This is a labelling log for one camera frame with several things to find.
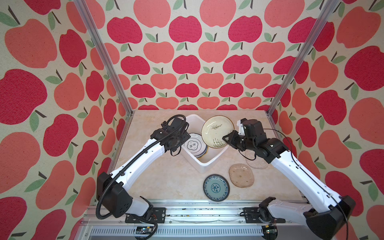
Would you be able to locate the aluminium frame post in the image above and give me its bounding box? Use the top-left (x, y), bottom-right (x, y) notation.
top-left (266, 0), bottom-right (334, 116)
top-left (73, 0), bottom-right (134, 116)

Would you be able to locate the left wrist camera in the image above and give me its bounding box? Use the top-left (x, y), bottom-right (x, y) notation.
top-left (162, 115), bottom-right (188, 133)

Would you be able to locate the clear glass plate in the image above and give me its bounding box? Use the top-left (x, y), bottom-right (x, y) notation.
top-left (244, 150), bottom-right (269, 170)

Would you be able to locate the teal patterned plate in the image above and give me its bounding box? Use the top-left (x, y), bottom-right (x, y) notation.
top-left (203, 174), bottom-right (230, 202)

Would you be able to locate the beige plate brown rim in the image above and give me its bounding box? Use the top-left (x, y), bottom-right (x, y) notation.
top-left (201, 116), bottom-right (234, 149)

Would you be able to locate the left aluminium frame post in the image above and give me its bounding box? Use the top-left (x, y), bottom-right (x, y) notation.
top-left (73, 0), bottom-right (134, 116)

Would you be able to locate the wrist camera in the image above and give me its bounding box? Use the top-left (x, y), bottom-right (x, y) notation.
top-left (237, 118), bottom-right (267, 141)
top-left (162, 115), bottom-right (188, 133)

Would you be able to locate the right aluminium frame post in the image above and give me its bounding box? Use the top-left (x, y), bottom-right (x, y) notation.
top-left (266, 0), bottom-right (334, 116)

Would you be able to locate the white plastic bin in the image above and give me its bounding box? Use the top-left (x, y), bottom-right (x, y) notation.
top-left (181, 114), bottom-right (229, 173)

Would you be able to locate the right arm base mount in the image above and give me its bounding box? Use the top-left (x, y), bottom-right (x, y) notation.
top-left (240, 208), bottom-right (286, 224)

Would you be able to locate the white plate black flower outline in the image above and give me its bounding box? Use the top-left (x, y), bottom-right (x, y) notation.
top-left (183, 133), bottom-right (208, 158)

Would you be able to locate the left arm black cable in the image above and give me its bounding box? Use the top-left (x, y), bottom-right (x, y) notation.
top-left (95, 113), bottom-right (187, 240)

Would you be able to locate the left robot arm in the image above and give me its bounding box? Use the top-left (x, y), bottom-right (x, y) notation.
top-left (96, 115), bottom-right (191, 220)

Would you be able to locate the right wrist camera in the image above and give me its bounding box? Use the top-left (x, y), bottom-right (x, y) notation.
top-left (237, 118), bottom-right (267, 141)

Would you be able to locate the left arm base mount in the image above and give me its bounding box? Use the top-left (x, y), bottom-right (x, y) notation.
top-left (125, 208), bottom-right (167, 224)

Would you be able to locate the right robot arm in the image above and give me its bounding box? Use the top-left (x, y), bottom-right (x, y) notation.
top-left (223, 131), bottom-right (356, 240)

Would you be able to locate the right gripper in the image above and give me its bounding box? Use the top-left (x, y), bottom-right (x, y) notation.
top-left (222, 129), bottom-right (257, 154)

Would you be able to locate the brown translucent glass plate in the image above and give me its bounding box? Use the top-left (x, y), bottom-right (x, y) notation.
top-left (229, 164), bottom-right (255, 188)

